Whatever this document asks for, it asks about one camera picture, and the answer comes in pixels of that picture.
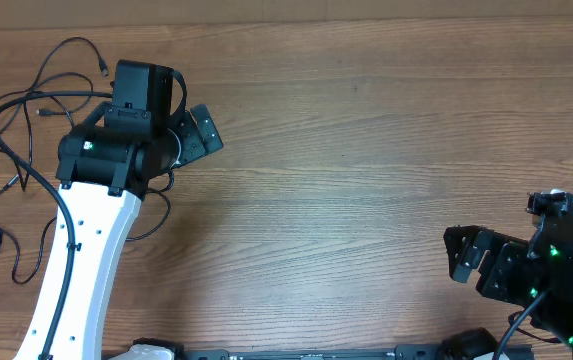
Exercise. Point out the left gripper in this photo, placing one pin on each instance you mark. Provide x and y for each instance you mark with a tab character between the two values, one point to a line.
195	145

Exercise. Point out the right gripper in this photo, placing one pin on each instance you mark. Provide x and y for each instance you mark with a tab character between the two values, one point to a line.
507	257

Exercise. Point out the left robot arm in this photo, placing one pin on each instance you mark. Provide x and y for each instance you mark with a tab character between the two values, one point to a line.
105	166

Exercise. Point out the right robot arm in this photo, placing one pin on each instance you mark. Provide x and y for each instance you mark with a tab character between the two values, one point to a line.
552	249

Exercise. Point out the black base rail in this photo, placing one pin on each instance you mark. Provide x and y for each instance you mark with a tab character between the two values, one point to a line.
469	345

